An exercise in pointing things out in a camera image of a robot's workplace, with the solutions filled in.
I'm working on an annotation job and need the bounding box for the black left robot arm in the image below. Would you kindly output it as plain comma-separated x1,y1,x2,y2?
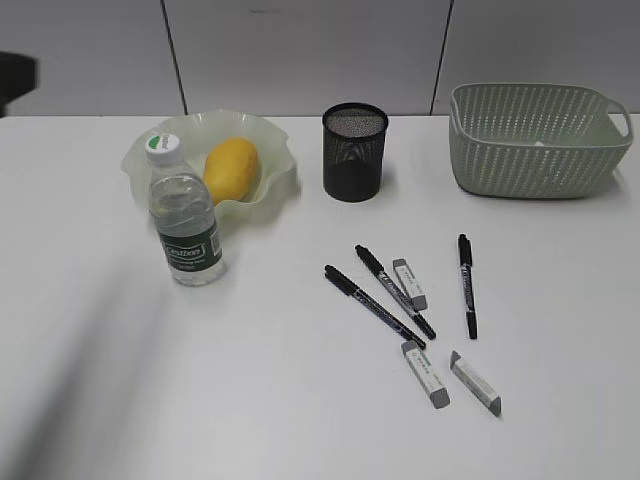
0,51,39,118

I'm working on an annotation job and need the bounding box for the black mesh pen holder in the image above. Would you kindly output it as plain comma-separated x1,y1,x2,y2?
322,102,389,203

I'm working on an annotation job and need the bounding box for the yellow mango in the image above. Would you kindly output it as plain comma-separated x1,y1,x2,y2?
203,137,258,205

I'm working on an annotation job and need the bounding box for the black marker pen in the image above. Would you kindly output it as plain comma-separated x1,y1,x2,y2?
324,265,426,350
355,245,436,340
458,234,478,340

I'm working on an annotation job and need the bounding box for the light green plastic basket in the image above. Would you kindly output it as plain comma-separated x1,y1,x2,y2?
449,83,634,200

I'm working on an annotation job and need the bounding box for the frosted green wavy plate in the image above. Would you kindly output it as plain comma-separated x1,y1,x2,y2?
121,110,297,222

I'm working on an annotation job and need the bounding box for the white grey eraser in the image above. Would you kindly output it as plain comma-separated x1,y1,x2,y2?
392,258,428,311
449,350,502,417
401,341,450,409

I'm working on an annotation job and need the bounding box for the clear water bottle green label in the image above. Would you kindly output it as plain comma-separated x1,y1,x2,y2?
144,133,224,287

